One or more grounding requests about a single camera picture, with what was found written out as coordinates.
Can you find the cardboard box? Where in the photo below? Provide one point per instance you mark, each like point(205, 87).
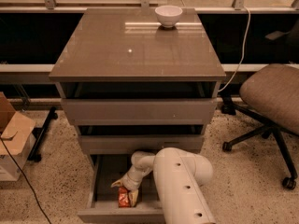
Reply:
point(17, 134)

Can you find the top grey drawer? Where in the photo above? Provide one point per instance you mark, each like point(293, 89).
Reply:
point(139, 112)

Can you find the white ceramic bowl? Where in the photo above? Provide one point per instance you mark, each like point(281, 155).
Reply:
point(168, 16)

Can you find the black stand leg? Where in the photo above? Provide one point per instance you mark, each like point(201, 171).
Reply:
point(39, 134)

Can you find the brown office chair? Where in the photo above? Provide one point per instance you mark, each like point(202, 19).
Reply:
point(272, 95)

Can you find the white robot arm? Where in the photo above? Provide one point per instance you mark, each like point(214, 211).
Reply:
point(178, 175)

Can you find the bottom grey open drawer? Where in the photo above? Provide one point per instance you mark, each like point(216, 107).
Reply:
point(103, 206)

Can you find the grey drawer cabinet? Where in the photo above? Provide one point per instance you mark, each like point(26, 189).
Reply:
point(126, 54)

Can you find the middle grey drawer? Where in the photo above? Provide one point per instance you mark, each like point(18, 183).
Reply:
point(127, 144)

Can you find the red coke can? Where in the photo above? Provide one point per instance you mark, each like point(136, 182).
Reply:
point(123, 198)

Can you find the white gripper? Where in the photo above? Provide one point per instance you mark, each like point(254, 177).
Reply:
point(129, 181)

